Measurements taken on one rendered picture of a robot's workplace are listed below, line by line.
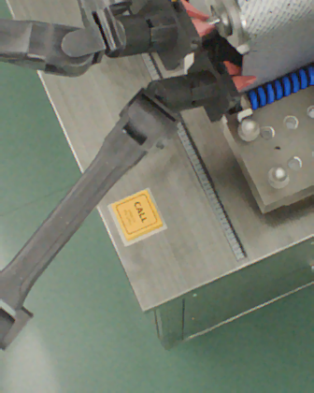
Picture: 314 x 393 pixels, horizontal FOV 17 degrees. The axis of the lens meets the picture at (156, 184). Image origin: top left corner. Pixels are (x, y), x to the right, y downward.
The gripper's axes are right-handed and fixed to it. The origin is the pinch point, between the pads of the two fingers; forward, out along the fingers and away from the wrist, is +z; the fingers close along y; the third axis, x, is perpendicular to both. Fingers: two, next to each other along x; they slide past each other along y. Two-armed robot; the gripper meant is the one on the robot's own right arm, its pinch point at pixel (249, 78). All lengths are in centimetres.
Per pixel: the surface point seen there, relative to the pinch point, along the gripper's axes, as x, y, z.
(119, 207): -27.3, 7.6, -16.8
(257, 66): 4.7, 0.2, -1.7
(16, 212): -119, -25, 10
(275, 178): -3.1, 17.0, -2.2
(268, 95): -2.6, 2.8, 4.3
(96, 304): -113, 7, 19
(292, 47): 9.6, 0.3, 2.6
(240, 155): -7.8, 10.2, -2.7
